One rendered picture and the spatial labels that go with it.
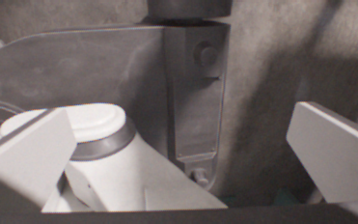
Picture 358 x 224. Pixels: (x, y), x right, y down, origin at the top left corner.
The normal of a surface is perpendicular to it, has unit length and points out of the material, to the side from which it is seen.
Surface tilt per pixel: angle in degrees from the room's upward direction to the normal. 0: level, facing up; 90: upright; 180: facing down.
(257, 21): 0
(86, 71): 0
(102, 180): 90
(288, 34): 0
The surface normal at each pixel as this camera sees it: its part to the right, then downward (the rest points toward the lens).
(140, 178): -0.02, -0.88
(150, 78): 0.22, 0.47
